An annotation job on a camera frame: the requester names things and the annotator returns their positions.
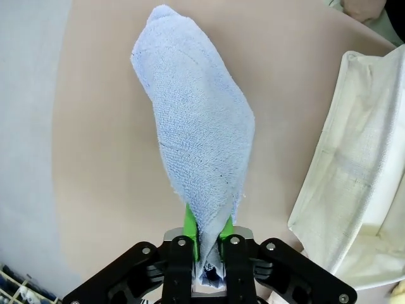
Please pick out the blue terry towel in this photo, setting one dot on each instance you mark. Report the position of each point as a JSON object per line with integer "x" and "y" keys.
{"x": 193, "y": 114}

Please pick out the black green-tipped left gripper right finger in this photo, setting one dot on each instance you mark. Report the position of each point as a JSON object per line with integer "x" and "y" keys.
{"x": 239, "y": 272}

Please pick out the white fabric storage bin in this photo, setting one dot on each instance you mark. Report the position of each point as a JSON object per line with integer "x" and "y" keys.
{"x": 351, "y": 164}

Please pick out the person's right hand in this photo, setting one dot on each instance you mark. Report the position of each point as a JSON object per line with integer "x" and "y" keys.
{"x": 364, "y": 9}

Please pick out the compartment box with small parts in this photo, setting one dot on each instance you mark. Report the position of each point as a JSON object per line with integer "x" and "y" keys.
{"x": 22, "y": 286}

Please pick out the yellow terry towel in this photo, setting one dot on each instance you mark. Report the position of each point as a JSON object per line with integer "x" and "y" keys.
{"x": 398, "y": 293}

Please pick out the person in black clothing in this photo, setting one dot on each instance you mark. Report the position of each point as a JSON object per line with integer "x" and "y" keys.
{"x": 397, "y": 19}

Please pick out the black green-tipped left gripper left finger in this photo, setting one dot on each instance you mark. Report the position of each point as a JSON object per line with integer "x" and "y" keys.
{"x": 178, "y": 272}

